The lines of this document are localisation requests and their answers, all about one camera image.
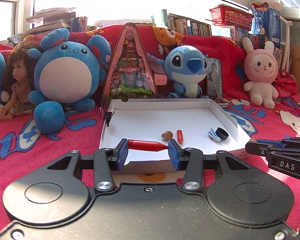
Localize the blue Stitch plush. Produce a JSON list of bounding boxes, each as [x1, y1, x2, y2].
[[147, 45, 208, 99]]

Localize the blue round mouse plush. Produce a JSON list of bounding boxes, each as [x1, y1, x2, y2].
[[27, 28, 111, 134]]

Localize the brown-haired doll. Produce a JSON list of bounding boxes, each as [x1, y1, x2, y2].
[[0, 41, 41, 121]]

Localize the red plastic basket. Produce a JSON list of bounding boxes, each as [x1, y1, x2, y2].
[[209, 4, 254, 31]]

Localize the white cardboard tray box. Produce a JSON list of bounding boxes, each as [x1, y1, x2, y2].
[[98, 98, 252, 175]]

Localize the stack of books left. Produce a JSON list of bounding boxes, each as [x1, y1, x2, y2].
[[24, 8, 90, 35]]

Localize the red cone-shaped piece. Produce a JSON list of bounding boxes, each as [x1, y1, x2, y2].
[[176, 129, 184, 145]]

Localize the row of books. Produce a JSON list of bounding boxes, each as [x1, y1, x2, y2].
[[161, 9, 212, 37]]

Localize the black smartphone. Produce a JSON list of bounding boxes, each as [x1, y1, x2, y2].
[[207, 57, 223, 99]]

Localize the brown walnut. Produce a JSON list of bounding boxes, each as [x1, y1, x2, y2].
[[161, 131, 173, 141]]

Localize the light blue hair clip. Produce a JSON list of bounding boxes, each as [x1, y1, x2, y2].
[[207, 128, 221, 142]]

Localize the black round cap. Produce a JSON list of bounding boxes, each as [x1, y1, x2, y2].
[[215, 127, 229, 140]]

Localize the long red cone piece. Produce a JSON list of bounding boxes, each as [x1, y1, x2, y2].
[[128, 140, 168, 152]]

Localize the blue paper bag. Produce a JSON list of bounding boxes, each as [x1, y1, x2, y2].
[[249, 2, 281, 48]]

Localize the pink triangular diorama house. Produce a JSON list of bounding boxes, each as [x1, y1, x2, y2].
[[101, 22, 167, 107]]

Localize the black binder clip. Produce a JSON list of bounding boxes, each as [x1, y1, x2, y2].
[[100, 106, 116, 127]]

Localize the red patterned blanket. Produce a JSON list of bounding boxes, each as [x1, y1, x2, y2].
[[0, 25, 300, 230]]

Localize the pink bunny plush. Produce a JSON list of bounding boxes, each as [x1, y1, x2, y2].
[[242, 37, 279, 110]]

